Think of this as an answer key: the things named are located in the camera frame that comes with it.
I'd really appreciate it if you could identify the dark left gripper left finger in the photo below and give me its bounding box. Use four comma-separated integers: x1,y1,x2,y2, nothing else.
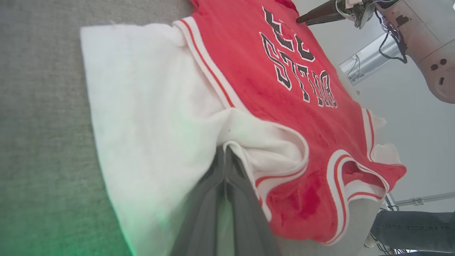
170,145,228,256

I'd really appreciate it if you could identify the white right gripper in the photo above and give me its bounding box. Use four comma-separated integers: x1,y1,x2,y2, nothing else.
296,0,389,30

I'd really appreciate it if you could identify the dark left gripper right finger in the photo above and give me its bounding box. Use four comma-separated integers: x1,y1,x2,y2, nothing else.
226,146,280,256

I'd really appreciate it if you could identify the red and white jersey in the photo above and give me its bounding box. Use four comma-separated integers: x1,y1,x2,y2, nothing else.
80,0,407,256

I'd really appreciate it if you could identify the silver metal column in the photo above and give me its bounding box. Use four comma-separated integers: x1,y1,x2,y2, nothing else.
339,34,404,85

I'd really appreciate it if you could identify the white shoe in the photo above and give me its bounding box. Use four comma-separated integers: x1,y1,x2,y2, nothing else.
364,234,380,249

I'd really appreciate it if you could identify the blue jeans leg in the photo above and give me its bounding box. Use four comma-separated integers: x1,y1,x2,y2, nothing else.
370,211,455,254

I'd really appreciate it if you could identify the red basketball jersey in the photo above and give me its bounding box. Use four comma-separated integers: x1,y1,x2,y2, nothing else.
0,0,382,256

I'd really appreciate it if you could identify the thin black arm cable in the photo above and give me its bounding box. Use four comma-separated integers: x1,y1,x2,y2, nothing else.
377,11,408,64

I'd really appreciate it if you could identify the aluminium rail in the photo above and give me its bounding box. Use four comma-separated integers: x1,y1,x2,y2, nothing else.
394,192,455,207

